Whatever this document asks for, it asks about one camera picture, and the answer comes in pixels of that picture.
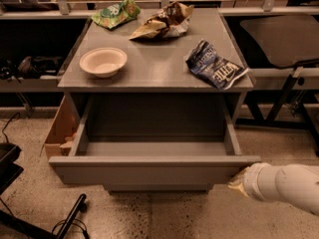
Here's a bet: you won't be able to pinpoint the grey bottom drawer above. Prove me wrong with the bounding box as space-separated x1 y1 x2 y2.
103 183 214 192

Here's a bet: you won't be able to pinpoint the grey top drawer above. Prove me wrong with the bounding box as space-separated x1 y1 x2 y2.
49 94 259 185

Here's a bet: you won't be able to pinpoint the white paper bowl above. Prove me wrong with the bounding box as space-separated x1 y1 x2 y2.
80 48 128 78

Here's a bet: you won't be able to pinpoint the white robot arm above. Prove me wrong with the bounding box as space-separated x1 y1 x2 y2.
228 162 319 216

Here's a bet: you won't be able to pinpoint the grey drawer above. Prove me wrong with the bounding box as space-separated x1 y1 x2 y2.
49 94 259 185
103 183 214 192

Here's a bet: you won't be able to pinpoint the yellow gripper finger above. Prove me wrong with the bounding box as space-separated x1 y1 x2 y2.
227 167 249 197

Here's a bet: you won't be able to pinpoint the black floor cable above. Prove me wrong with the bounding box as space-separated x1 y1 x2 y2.
0 112 22 145

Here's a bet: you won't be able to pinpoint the brown crumpled chip bag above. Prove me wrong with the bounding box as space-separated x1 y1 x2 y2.
130 1 194 40

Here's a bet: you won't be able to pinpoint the green chip bag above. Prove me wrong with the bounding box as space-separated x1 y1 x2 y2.
91 0 141 30

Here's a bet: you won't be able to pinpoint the cardboard box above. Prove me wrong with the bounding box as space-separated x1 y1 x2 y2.
44 98 79 158

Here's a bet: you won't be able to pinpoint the grey drawer cabinet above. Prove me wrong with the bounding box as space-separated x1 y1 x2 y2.
57 7 256 194

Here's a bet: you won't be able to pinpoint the blue chip bag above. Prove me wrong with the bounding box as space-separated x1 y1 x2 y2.
185 40 248 91

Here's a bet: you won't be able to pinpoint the black chair base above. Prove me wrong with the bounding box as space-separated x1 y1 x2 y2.
0 143 90 239

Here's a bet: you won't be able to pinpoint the black headphones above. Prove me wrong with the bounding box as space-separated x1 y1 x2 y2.
0 56 64 80

